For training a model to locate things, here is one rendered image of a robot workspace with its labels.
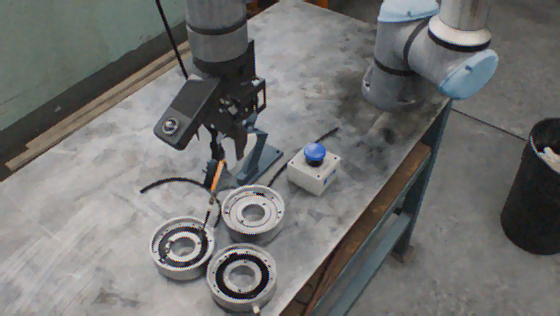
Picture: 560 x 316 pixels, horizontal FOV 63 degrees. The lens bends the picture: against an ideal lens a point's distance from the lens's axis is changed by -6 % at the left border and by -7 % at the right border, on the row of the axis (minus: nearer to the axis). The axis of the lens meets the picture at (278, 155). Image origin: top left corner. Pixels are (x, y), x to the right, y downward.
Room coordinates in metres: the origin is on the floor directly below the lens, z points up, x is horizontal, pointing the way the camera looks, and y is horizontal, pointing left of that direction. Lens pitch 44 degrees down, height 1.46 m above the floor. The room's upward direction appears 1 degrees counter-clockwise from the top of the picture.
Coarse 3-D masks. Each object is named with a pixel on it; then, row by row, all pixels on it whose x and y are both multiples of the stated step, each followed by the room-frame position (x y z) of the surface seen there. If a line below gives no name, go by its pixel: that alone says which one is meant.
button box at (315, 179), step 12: (300, 156) 0.63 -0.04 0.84; (336, 156) 0.63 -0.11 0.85; (288, 168) 0.61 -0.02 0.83; (300, 168) 0.60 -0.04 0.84; (312, 168) 0.60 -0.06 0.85; (324, 168) 0.60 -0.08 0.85; (336, 168) 0.62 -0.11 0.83; (288, 180) 0.61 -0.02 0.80; (300, 180) 0.60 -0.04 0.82; (312, 180) 0.58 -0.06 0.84; (324, 180) 0.58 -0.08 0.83; (312, 192) 0.58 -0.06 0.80
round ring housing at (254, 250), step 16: (256, 256) 0.43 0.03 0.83; (208, 272) 0.39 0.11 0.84; (224, 272) 0.40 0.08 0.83; (240, 272) 0.41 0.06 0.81; (256, 272) 0.40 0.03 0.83; (272, 272) 0.40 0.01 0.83; (240, 288) 0.37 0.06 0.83; (272, 288) 0.37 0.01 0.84; (224, 304) 0.34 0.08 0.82; (240, 304) 0.34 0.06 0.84; (256, 304) 0.34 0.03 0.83
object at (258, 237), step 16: (240, 192) 0.56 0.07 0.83; (256, 192) 0.56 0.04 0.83; (272, 192) 0.55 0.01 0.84; (224, 208) 0.52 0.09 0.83; (240, 208) 0.52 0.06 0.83; (256, 208) 0.53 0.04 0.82; (224, 224) 0.49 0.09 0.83; (256, 224) 0.49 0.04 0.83; (240, 240) 0.47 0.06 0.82; (256, 240) 0.46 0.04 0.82
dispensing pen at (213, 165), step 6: (210, 162) 0.52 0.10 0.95; (216, 162) 0.51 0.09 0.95; (210, 168) 0.51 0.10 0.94; (216, 168) 0.51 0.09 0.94; (210, 174) 0.51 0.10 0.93; (210, 180) 0.50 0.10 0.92; (210, 186) 0.49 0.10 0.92; (210, 198) 0.50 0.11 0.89; (216, 198) 0.50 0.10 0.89; (210, 204) 0.49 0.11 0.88; (210, 210) 0.49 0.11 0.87; (204, 222) 0.48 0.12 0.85; (204, 228) 0.47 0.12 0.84
